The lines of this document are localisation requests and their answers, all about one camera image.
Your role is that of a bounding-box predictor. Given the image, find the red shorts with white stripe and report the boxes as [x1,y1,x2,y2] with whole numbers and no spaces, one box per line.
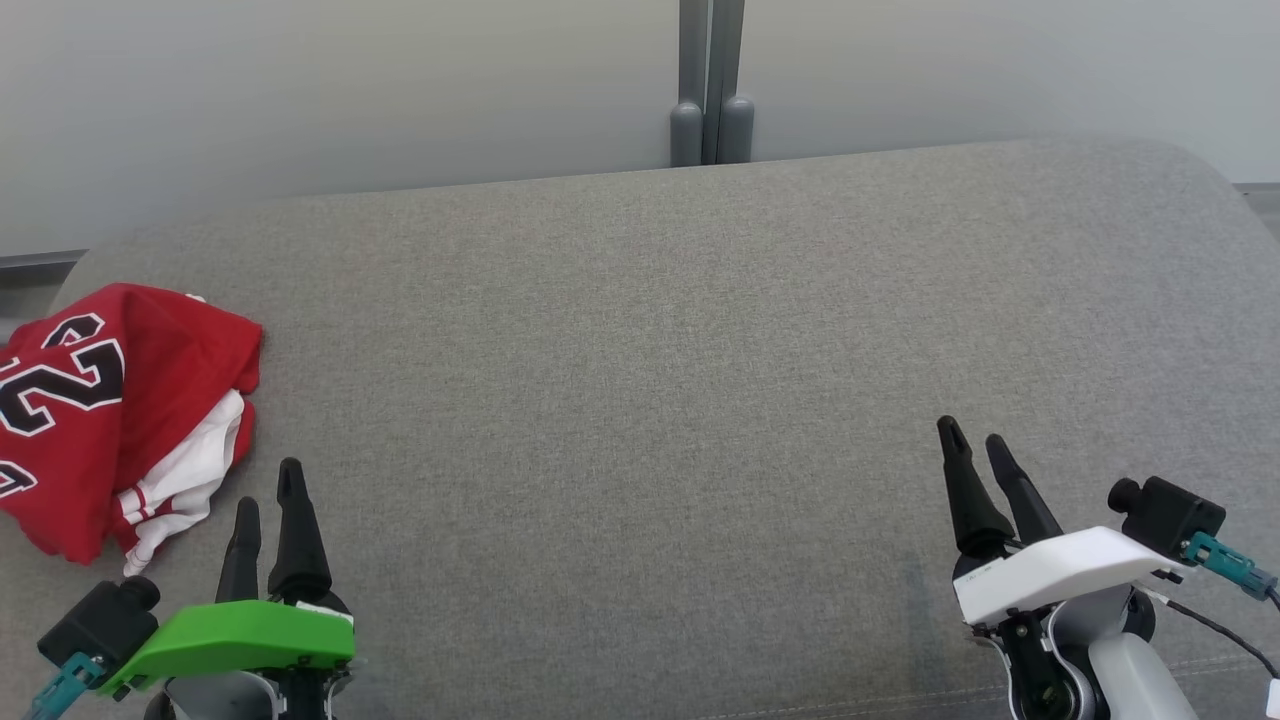
[112,388,251,578]

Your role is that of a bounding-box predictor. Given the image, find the right camera cable teal plug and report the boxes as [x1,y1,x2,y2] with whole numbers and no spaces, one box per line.
[1150,532,1280,683]

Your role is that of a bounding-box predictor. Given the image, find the red jersey with number print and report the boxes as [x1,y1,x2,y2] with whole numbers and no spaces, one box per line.
[0,283,264,566]

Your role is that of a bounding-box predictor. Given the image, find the left camera cable teal plug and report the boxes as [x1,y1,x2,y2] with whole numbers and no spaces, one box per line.
[22,650,108,720]

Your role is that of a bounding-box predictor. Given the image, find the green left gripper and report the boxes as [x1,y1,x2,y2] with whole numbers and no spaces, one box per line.
[98,457,358,720]

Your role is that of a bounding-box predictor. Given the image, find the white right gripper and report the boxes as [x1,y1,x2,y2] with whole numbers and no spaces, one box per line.
[936,415,1197,720]

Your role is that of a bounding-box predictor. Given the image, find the grey partition post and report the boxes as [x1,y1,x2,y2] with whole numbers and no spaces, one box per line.
[669,0,709,168]
[708,0,757,165]

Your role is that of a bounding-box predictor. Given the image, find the grey partition base frame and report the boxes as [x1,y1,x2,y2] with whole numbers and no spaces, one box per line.
[0,250,91,326]

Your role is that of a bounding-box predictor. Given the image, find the camera cable teal plug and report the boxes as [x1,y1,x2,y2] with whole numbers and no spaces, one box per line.
[22,650,108,720]
[1150,532,1280,683]

